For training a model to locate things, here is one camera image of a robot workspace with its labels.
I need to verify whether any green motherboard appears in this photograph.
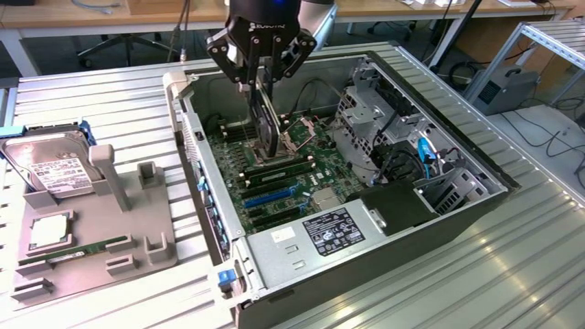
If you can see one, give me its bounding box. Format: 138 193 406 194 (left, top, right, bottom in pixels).
205 114 365 237

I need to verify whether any black coiled cable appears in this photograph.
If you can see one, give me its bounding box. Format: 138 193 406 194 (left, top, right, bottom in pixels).
446 60 478 86

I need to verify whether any CPU socket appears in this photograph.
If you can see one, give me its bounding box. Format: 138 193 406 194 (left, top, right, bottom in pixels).
247 137 294 167

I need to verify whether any light blue network cable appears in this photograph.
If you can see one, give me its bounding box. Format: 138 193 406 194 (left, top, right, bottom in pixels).
70 0 121 15

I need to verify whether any grey power supply unit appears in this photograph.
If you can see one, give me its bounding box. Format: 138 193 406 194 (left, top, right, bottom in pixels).
237 199 389 293

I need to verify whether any black floor cable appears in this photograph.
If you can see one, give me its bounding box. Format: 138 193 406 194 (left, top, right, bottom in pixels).
499 97 585 160

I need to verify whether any black wire bundle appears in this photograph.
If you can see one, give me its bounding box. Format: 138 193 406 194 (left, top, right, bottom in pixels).
370 129 442 184

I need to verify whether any blue expansion slot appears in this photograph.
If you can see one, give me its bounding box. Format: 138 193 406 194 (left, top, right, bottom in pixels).
243 191 298 209

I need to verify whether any silver CPU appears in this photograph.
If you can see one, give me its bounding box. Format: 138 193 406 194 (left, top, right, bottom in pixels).
28 216 70 250

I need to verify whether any blue data wire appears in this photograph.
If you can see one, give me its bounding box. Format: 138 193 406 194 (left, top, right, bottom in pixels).
415 136 434 182

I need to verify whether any black office chair base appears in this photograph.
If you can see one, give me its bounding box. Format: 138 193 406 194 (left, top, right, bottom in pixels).
76 32 179 69
345 19 417 42

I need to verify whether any black looped wire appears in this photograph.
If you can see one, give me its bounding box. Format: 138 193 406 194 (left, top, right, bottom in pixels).
293 78 342 114

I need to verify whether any black RAM slot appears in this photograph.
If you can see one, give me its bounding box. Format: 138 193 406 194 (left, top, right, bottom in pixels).
222 128 259 141
222 133 259 145
239 157 313 179
238 153 310 175
221 124 257 137
219 119 257 133

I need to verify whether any graphics card with metal bracket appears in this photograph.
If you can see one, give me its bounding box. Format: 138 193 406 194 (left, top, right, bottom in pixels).
237 61 282 164

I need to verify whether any grey hanging robot cable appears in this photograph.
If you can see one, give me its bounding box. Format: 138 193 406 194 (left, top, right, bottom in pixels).
170 0 191 63

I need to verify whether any long black expansion slot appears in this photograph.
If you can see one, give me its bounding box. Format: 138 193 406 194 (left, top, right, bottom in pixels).
249 207 302 223
251 215 306 230
239 184 295 200

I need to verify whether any aluminium profile frame table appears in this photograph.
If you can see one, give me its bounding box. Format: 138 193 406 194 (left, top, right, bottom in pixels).
461 19 585 106

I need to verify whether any blue disk caddy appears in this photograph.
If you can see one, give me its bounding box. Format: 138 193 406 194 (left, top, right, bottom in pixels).
0 117 97 162

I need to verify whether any open black PC case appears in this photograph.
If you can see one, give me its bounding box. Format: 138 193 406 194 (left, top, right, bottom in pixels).
162 50 522 329

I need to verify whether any long wooden desk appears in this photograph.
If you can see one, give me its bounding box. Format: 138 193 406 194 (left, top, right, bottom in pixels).
0 0 575 79

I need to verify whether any silver hard disk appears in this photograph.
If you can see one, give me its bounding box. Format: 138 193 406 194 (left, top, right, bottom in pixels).
0 131 100 200

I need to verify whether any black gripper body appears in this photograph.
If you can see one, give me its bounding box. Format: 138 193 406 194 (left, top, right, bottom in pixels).
225 0 303 47

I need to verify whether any grey box with handle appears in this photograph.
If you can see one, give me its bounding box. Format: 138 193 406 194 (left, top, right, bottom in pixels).
473 66 541 117

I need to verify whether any grey plastic parts rack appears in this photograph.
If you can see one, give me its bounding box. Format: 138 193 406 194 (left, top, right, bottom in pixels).
8 143 179 312

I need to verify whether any green RAM stick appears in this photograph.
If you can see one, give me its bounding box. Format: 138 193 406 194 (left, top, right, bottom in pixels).
245 162 317 189
17 235 129 265

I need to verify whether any black stand pole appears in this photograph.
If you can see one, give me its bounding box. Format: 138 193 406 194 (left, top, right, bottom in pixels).
429 0 485 75

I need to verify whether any metal disk bay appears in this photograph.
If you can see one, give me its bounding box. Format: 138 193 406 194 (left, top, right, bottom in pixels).
411 160 509 216

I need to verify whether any silver chipset heatsink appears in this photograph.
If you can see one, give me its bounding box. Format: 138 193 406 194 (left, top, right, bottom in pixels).
311 190 345 210

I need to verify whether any metal drive cage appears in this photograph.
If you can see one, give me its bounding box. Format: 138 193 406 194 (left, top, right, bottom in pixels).
334 56 439 188

